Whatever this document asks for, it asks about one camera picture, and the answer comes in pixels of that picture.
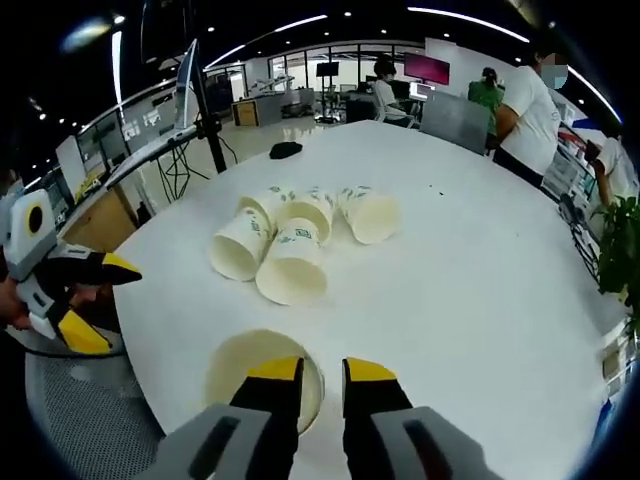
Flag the ceiling light strip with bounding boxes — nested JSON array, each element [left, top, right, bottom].
[[204, 13, 329, 69], [407, 5, 531, 44], [112, 29, 124, 106]]

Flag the stack of white paper cups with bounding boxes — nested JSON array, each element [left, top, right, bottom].
[[204, 328, 326, 436]]

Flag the wooden cabinet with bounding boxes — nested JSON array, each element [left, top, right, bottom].
[[232, 97, 261, 126]]

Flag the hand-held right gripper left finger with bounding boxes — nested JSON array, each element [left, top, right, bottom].
[[149, 355, 306, 480]]

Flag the person's left hand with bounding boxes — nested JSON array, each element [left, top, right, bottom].
[[0, 273, 35, 331]]

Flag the black floor cables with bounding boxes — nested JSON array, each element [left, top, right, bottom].
[[159, 144, 211, 201]]

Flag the black screen on stand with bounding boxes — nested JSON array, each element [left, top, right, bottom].
[[316, 62, 341, 121]]

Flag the black cable bundle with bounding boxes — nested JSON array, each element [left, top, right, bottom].
[[558, 192, 601, 281]]

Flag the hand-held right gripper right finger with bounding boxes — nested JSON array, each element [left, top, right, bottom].
[[342, 356, 506, 480]]

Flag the small black object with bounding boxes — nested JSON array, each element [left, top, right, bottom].
[[269, 142, 304, 160]]

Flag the white-framed monitor screen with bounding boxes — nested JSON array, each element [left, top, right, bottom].
[[173, 38, 202, 135]]

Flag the green potted plant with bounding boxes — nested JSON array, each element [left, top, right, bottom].
[[597, 195, 640, 346]]

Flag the grey mesh office chair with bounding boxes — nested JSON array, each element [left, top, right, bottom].
[[22, 344, 166, 480]]

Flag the grey partition panel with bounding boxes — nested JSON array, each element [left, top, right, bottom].
[[418, 91, 494, 155]]

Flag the red display screen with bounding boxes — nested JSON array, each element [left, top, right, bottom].
[[403, 52, 451, 86]]

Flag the printed white paper cup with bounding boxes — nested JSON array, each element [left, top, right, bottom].
[[237, 185, 286, 221], [255, 217, 329, 306], [274, 187, 335, 247], [209, 204, 279, 282], [337, 185, 403, 245]]

